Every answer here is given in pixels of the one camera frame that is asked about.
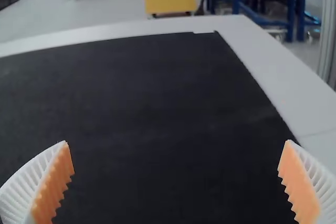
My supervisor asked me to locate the blue metal frame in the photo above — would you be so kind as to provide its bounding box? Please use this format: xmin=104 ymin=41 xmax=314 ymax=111
xmin=203 ymin=0 xmax=323 ymax=42

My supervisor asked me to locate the black mat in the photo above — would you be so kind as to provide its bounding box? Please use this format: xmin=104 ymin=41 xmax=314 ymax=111
xmin=0 ymin=30 xmax=300 ymax=224

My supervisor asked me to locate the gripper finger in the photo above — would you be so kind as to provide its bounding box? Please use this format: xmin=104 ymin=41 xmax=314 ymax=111
xmin=0 ymin=140 xmax=76 ymax=224
xmin=277 ymin=139 xmax=336 ymax=224

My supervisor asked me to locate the aluminium profile post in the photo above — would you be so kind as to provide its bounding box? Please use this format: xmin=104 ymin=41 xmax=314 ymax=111
xmin=317 ymin=0 xmax=336 ymax=88

